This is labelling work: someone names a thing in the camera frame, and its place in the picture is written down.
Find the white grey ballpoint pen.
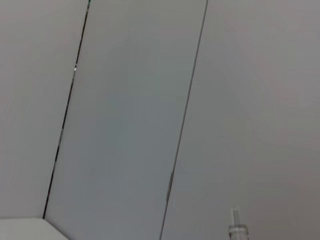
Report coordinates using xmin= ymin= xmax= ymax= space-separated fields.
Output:
xmin=227 ymin=205 xmax=250 ymax=240

